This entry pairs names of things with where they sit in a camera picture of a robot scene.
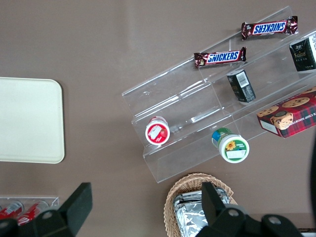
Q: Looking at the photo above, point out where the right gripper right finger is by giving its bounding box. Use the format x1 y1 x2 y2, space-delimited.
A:
201 182 226 227

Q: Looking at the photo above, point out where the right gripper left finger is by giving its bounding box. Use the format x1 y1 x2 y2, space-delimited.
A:
58 182 93 237

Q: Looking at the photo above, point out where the oval light wicker basket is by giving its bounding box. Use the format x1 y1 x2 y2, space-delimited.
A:
163 172 239 237

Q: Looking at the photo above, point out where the beige plastic tray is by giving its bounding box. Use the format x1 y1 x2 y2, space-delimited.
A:
0 77 66 164

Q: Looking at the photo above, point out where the silver foil container stack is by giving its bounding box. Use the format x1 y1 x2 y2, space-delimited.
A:
173 187 236 237

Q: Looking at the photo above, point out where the clear acrylic bottle rack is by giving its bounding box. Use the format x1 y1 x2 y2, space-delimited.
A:
0 196 60 223

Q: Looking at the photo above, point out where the green lid yogurt cup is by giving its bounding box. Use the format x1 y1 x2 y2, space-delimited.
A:
211 127 250 164

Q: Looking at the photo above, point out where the red lid yogurt cup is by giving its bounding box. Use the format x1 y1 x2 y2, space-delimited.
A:
144 116 171 145

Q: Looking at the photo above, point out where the clear acrylic step stand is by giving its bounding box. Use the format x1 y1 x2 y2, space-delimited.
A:
121 5 316 184

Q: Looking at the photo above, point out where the red plaid cookie box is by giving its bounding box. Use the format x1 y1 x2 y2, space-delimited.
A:
256 86 316 139

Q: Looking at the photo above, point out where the small black barcode box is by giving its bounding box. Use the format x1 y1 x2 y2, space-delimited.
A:
226 69 257 106

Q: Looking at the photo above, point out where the brown Snickers bar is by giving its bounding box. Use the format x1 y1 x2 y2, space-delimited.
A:
193 46 247 69
241 15 299 41

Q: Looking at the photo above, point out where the black box with white side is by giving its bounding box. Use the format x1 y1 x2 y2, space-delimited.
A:
289 36 316 73

